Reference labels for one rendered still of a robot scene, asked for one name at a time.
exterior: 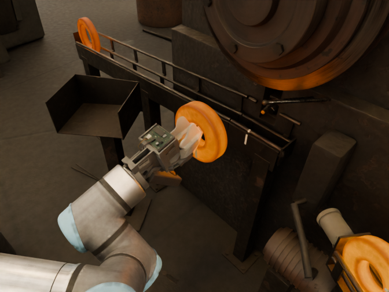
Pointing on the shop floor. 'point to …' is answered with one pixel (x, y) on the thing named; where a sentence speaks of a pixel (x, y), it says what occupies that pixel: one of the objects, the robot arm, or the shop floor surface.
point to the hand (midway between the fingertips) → (199, 126)
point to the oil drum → (160, 13)
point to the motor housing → (293, 265)
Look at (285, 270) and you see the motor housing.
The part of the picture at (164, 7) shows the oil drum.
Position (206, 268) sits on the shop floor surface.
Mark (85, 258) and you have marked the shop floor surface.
